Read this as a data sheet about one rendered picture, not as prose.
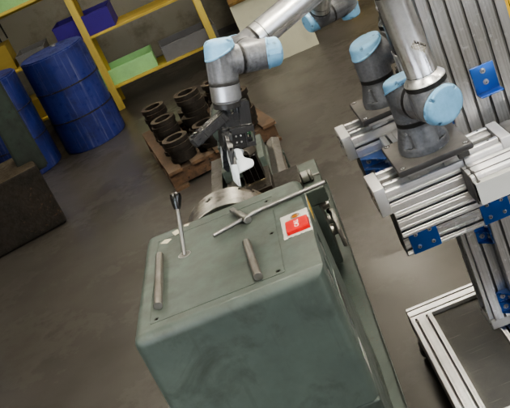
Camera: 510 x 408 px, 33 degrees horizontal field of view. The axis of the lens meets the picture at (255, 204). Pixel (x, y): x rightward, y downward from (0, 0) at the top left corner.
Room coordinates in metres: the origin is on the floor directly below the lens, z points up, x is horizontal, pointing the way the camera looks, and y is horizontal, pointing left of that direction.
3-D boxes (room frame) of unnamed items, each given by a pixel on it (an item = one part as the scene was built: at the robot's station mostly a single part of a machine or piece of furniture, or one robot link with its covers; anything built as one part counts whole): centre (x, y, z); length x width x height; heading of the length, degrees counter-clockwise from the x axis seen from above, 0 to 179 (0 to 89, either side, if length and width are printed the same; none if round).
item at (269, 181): (2.98, -0.05, 1.00); 0.20 x 0.10 x 0.05; 173
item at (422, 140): (2.31, -0.52, 1.21); 0.15 x 0.15 x 0.10
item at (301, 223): (1.96, -0.07, 1.26); 0.06 x 0.06 x 0.02; 83
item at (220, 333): (2.03, 0.12, 1.06); 0.59 x 0.48 x 0.39; 173
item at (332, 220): (3.03, -0.21, 0.73); 0.27 x 0.12 x 0.27; 173
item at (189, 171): (6.76, 0.13, 0.24); 1.36 x 0.94 x 0.49; 5
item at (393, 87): (2.30, -0.53, 1.33); 0.13 x 0.12 x 0.14; 14
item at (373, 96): (2.80, -0.56, 1.21); 0.15 x 0.15 x 0.10
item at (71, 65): (8.45, 1.53, 0.50); 1.35 x 0.83 x 1.00; 86
